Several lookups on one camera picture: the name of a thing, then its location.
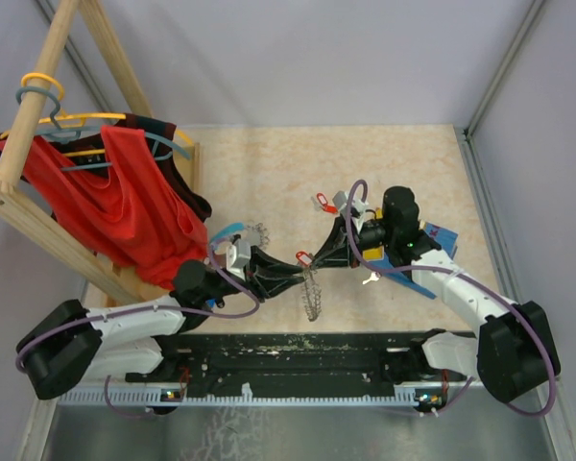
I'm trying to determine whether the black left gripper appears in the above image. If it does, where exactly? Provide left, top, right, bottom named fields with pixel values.
left=202, top=244, right=304, bottom=302

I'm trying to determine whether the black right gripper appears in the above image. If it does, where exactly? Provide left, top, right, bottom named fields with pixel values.
left=310, top=212, right=396, bottom=269

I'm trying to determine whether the steel key ring disc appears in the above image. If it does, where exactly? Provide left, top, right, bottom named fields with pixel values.
left=301, top=268, right=322, bottom=322

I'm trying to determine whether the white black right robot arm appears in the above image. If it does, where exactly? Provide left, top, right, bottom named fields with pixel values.
left=312, top=186, right=561, bottom=405

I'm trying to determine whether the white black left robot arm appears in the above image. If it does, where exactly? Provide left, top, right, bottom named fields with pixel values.
left=15, top=241, right=304, bottom=400

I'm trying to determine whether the loose silver key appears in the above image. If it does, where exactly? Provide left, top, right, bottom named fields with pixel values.
left=362, top=272, right=381, bottom=285

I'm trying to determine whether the red key tag plain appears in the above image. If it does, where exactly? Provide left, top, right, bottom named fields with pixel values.
left=323, top=205, right=338, bottom=214

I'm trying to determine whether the yellow blue cartoon cloth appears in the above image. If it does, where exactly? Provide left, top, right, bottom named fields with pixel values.
left=357, top=220, right=460, bottom=302

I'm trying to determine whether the red shirt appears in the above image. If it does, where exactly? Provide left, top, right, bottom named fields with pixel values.
left=23, top=126, right=207, bottom=290

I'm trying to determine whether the teal clothes hanger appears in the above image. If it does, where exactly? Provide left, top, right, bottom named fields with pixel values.
left=21, top=92, right=194, bottom=178

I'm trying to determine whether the yellow clothes hanger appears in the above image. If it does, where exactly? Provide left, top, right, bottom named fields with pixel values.
left=2, top=71, right=196, bottom=158

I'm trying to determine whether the wooden clothes rack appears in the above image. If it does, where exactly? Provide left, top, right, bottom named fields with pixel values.
left=0, top=0, right=205, bottom=308

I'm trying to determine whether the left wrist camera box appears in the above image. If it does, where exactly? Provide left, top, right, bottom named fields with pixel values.
left=226, top=239, right=252, bottom=279

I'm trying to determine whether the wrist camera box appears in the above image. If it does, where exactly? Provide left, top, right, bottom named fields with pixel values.
left=332, top=191, right=369, bottom=226
left=226, top=239, right=252, bottom=279

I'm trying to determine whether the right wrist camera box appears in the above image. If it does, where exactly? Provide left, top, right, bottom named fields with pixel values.
left=332, top=191, right=369, bottom=226

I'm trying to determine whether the blue handled key ring disc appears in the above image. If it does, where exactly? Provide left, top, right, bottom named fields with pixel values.
left=209, top=222, right=270, bottom=250

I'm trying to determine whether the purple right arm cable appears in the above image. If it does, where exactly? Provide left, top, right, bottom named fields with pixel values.
left=345, top=180, right=558, bottom=418

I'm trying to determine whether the aluminium frame rail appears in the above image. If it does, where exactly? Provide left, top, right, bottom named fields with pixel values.
left=460, top=0, right=576, bottom=461

